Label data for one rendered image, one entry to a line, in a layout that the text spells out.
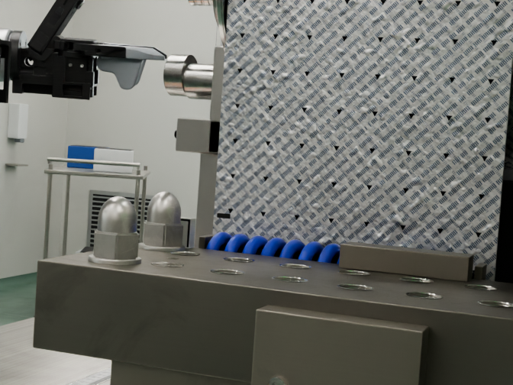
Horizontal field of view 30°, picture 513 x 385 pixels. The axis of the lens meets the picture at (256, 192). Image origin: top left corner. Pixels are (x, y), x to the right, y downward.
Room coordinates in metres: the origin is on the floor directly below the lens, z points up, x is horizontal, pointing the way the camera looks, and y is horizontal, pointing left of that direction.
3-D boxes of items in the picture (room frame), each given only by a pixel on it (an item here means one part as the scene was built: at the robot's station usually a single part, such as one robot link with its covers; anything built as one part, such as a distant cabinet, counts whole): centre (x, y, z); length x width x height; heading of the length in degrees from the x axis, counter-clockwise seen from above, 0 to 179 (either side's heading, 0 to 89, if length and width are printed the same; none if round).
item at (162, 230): (0.75, 0.07, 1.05); 0.04 x 0.04 x 0.04
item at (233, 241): (0.75, -0.07, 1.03); 0.21 x 0.04 x 0.03; 70
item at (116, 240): (0.66, 0.09, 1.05); 0.04 x 0.04 x 0.04
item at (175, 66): (0.93, 0.08, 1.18); 0.04 x 0.02 x 0.04; 160
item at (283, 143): (0.77, -0.08, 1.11); 0.23 x 0.01 x 0.18; 70
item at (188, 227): (0.77, 0.06, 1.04); 0.02 x 0.01 x 0.02; 70
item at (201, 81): (0.92, 0.05, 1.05); 0.06 x 0.05 x 0.31; 70
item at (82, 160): (5.64, 0.92, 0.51); 0.91 x 0.58 x 1.02; 4
